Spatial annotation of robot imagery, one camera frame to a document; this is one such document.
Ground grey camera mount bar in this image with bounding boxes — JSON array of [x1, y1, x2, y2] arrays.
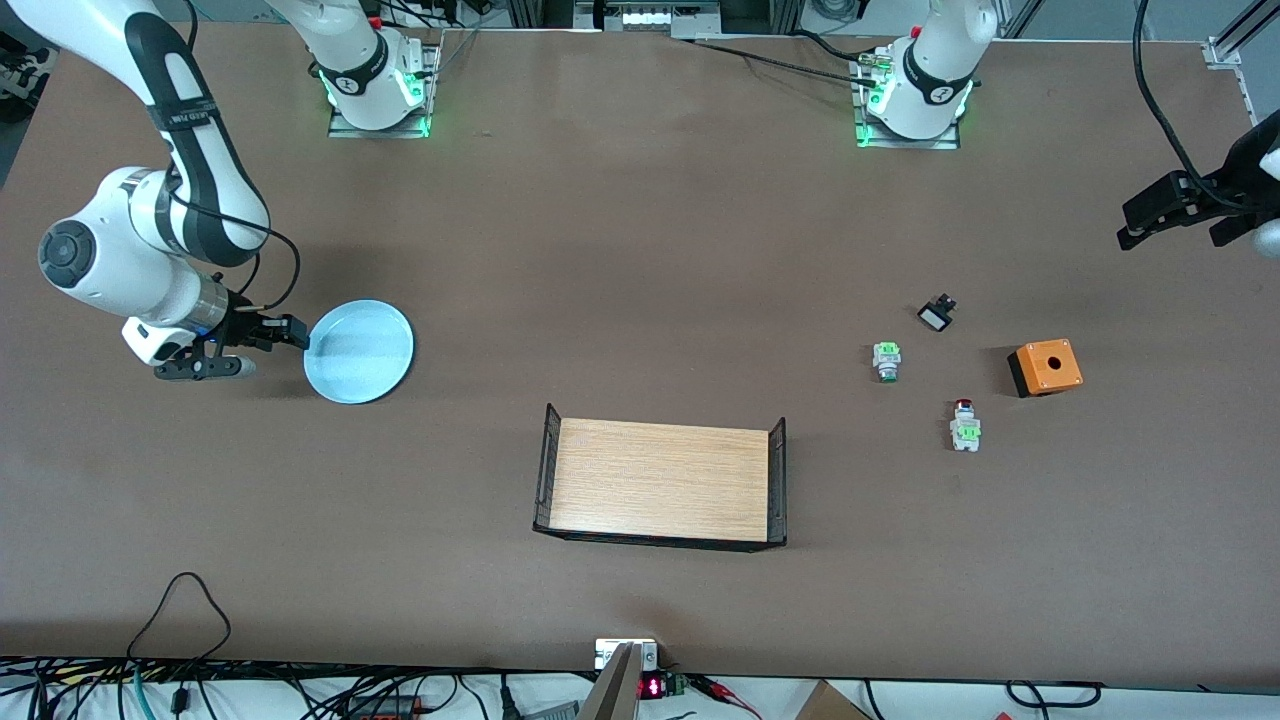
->
[[578, 638, 661, 720]]

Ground red green switch block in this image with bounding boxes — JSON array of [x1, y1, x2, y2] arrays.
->
[[949, 397, 983, 453]]

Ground black floor cable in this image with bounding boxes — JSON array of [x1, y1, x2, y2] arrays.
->
[[1005, 680, 1106, 711]]

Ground black cable on table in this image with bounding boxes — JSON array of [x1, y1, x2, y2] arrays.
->
[[690, 30, 886, 89]]

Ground white power strip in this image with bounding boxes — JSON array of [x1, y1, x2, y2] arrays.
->
[[575, 0, 723, 39]]

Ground light blue round plate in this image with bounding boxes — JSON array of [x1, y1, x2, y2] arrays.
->
[[303, 299, 415, 405]]

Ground aluminium frame corner profile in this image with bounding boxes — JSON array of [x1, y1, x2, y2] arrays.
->
[[1205, 0, 1280, 69]]

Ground red clip leads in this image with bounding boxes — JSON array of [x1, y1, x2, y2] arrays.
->
[[690, 674, 763, 720]]

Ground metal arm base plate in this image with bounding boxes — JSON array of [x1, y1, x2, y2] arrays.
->
[[328, 42, 441, 139], [853, 50, 963, 151]]

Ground orange button enclosure box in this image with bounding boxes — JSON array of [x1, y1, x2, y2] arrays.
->
[[1007, 338, 1084, 399]]

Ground black cable tangle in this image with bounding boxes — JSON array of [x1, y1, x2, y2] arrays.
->
[[0, 655, 601, 720]]

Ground wooden shelf with wire sides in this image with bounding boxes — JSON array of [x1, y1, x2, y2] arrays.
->
[[532, 403, 789, 553]]

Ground brown cardboard box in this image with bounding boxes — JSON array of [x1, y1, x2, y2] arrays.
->
[[795, 680, 873, 720]]

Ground black looped cable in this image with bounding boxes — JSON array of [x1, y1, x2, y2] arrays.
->
[[125, 572, 233, 713]]

